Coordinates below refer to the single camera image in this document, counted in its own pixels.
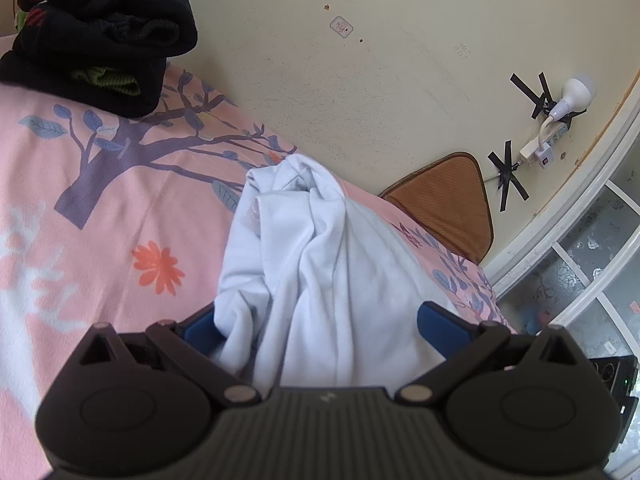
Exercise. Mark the white light bulb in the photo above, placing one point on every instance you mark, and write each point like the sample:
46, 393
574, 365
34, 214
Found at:
577, 94

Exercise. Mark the pink floral bed sheet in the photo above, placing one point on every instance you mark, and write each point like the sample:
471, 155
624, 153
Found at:
106, 219

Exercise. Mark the brown cushion mat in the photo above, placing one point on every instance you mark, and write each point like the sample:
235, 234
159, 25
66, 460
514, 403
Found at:
448, 199

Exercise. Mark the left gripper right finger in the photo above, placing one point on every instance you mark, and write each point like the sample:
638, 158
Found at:
446, 332

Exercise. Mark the white framed glass door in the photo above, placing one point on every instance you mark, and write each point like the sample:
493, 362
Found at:
577, 265

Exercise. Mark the pile of black clothes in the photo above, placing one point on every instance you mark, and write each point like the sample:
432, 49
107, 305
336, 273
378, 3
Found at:
110, 54

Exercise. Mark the black power strip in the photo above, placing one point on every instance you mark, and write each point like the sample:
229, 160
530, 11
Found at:
620, 375

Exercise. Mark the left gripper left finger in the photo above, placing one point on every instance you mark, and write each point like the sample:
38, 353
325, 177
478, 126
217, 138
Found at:
200, 331

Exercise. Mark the white printed t-shirt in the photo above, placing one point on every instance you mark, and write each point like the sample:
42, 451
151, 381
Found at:
316, 290

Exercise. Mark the small wall sticker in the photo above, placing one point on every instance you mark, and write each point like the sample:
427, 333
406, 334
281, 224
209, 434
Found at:
341, 26

